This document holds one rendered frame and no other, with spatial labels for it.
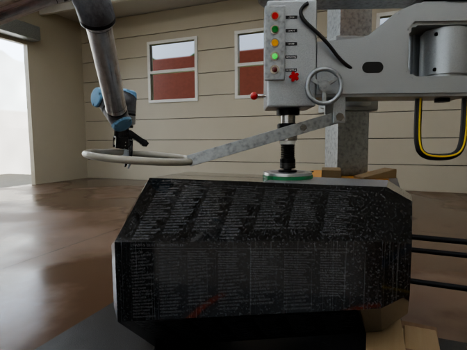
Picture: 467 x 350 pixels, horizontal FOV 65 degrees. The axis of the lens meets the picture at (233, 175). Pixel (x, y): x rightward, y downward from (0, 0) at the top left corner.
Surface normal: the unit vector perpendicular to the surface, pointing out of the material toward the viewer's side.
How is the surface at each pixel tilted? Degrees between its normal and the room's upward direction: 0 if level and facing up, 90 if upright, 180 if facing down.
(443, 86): 90
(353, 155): 90
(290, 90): 90
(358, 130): 90
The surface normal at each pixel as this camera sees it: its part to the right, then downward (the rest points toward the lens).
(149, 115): -0.37, 0.09
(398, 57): -0.02, 0.10
